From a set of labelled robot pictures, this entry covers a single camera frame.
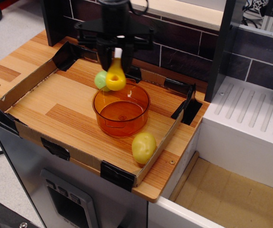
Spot dark grey vertical post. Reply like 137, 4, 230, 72
205, 0, 245, 102

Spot white toy sink drainboard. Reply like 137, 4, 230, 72
196, 77, 273, 188

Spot grey toy oven front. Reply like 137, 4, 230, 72
0, 127, 148, 228

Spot orange transparent plastic pot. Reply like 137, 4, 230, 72
92, 79, 151, 137

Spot green toy apple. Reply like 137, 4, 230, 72
94, 70, 110, 92

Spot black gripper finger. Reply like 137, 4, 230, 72
96, 39, 116, 71
121, 39, 134, 73

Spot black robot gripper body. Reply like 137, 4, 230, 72
74, 2, 155, 51

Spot yellow toy potato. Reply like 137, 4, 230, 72
131, 133, 156, 164

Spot yellow handled white toy knife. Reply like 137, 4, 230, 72
106, 47, 126, 91

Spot cardboard fence with black tape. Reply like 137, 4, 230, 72
0, 43, 206, 190

